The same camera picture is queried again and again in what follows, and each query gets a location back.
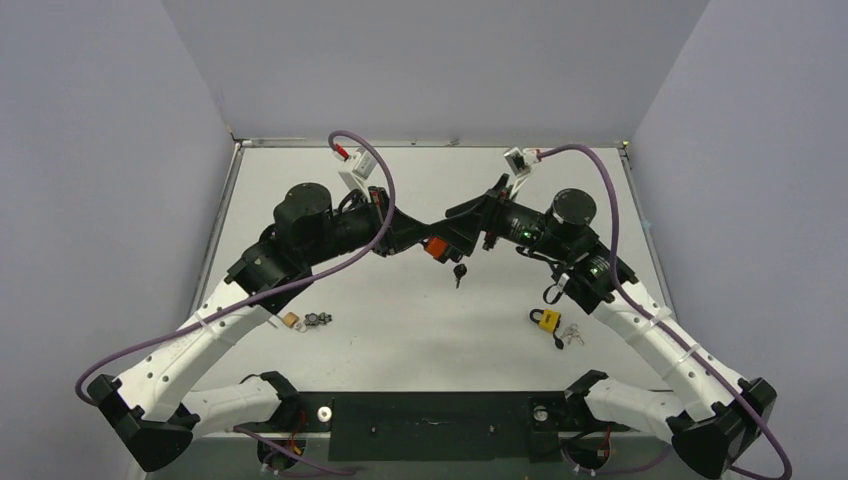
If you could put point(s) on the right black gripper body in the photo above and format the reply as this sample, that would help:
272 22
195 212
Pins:
494 216

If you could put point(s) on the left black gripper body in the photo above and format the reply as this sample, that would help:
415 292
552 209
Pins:
378 208

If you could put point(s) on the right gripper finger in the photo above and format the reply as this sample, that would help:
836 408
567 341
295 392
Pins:
477 203
461 230

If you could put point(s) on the orange padlock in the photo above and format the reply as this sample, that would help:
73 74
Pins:
438 249

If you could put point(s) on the black-headed keys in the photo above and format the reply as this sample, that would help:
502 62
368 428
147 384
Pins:
459 271

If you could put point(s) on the yellow padlock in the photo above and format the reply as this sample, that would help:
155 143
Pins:
548 321

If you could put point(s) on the small keys bunch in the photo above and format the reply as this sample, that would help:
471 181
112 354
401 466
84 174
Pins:
312 321

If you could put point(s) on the silver keys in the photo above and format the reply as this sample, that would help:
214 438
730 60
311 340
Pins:
567 335

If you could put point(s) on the small brass padlock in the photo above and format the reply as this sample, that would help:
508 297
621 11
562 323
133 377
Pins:
290 320

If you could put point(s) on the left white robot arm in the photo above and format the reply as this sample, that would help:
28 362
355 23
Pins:
154 407

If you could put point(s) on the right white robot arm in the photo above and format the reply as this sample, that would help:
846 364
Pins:
709 414

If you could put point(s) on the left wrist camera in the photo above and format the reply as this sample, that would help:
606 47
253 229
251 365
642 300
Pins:
356 168

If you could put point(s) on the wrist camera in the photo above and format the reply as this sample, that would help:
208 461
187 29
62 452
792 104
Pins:
356 168
521 162

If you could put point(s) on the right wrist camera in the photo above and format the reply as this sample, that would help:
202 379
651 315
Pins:
521 162

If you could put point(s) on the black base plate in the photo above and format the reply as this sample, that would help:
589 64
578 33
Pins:
437 426

